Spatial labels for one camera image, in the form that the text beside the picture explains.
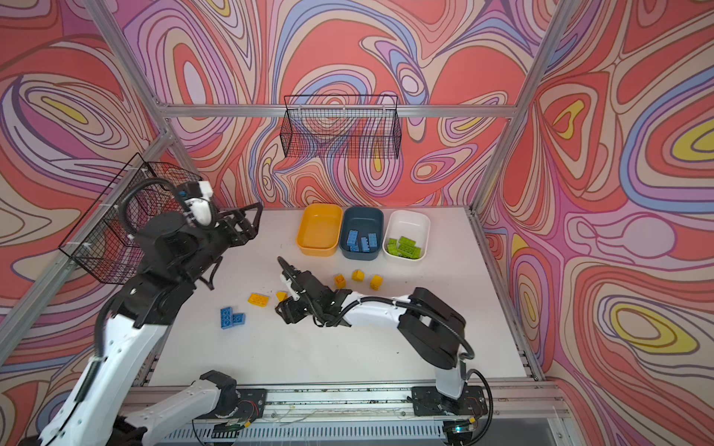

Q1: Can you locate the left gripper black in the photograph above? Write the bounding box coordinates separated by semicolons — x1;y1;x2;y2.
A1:
165;201;257;293

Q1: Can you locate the large blue lego brick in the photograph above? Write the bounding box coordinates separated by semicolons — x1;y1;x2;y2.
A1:
219;307;234;329

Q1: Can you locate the green lego brick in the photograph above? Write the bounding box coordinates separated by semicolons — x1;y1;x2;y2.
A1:
387;236;422;260

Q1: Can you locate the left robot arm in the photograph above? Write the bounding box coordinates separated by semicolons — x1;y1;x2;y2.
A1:
21;178;263;445

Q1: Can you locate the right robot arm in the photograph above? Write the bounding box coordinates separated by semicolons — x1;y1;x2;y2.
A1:
275;256;475;401

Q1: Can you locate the yellow plastic bin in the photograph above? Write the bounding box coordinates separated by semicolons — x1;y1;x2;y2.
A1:
296;204;343;256

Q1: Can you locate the yellow small lego brick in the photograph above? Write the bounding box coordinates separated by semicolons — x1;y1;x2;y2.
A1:
334;274;347;289

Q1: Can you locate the yellow lego cube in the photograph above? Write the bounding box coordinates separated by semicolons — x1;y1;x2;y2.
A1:
369;274;383;291
351;269;364;282

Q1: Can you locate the small blue lego brick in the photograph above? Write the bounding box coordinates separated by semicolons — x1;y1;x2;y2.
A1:
232;313;245;326

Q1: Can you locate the yellow lego cube right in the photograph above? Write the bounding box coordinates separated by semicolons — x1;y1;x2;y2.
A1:
369;274;383;291

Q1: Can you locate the dark teal plastic bin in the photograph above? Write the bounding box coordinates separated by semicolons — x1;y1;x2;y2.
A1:
338;206;384;261

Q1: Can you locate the white plastic bin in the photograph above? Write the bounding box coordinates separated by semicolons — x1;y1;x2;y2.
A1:
382;209;431;265

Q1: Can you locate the black wire basket left wall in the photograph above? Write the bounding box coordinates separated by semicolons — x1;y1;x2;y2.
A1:
59;153;201;284

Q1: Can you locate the black wire basket wall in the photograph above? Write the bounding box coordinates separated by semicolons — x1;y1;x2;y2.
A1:
280;93;402;160
59;153;201;284

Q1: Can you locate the black wire basket back wall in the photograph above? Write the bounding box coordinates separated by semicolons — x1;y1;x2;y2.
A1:
280;93;402;160

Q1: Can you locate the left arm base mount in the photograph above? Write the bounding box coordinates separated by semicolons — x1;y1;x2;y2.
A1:
214;388;268;422

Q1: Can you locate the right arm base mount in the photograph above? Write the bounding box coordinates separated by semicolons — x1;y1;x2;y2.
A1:
407;386;489;418

